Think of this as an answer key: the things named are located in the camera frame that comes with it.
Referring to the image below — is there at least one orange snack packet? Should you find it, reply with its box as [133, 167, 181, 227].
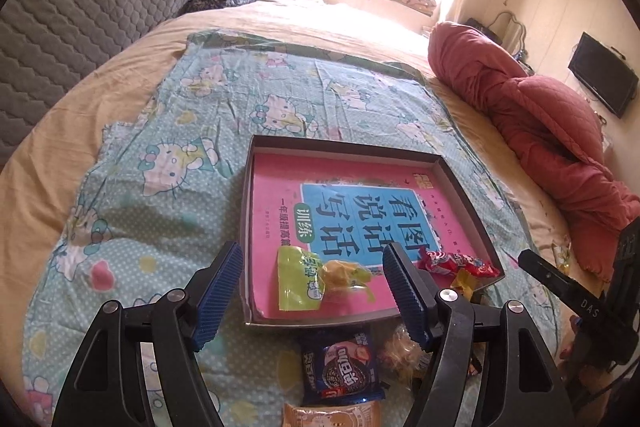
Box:
[282, 401, 377, 427]

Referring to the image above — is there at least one white metal rack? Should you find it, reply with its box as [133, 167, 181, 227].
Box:
[495, 9, 526, 52]

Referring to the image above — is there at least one green snack packet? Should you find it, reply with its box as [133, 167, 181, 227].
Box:
[276, 246, 326, 312]

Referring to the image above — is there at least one red quilt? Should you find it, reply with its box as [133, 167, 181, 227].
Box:
[428, 21, 640, 275]

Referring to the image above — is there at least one small yellow candy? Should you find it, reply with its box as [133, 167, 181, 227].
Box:
[449, 269, 482, 303]

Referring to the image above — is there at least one dark bag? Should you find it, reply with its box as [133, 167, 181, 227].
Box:
[465, 18, 503, 44]

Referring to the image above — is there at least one yellow pastry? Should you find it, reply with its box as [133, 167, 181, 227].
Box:
[320, 258, 377, 303]

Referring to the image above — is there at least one cartoon cat printed sheet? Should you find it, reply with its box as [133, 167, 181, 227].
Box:
[22, 29, 566, 427]

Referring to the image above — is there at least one red candy packet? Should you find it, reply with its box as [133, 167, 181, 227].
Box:
[417, 248, 501, 280]

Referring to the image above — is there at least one clear packet of round cakes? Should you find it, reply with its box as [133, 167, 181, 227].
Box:
[382, 324, 433, 380]

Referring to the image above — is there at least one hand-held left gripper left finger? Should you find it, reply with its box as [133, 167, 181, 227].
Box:
[52, 241, 246, 427]

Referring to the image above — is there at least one blue cookie packet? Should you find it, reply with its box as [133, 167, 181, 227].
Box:
[299, 332, 388, 408]

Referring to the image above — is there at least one shallow grey cardboard box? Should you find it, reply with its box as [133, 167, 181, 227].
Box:
[239, 135, 506, 330]

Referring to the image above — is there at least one grey quilted headboard cover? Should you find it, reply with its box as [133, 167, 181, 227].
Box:
[0, 0, 226, 168]

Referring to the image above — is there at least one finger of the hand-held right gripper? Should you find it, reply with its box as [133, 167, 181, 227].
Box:
[517, 249, 608, 310]

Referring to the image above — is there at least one black television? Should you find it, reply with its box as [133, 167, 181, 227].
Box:
[567, 32, 640, 118]

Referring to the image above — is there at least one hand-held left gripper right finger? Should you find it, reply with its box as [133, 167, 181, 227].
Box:
[381, 242, 576, 427]

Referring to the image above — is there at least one pink exercise book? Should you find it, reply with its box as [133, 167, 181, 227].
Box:
[248, 150, 501, 313]

